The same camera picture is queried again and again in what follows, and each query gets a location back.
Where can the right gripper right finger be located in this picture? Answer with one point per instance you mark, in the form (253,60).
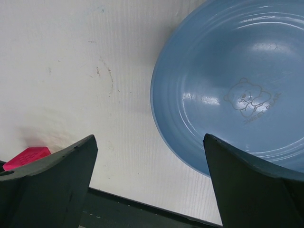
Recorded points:
(251,192)

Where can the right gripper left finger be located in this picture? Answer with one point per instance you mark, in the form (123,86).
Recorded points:
(49,192)

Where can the pink plastic cube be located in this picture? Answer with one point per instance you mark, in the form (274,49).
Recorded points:
(28,156)

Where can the blue plastic plate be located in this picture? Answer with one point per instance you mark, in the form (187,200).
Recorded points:
(234,69)

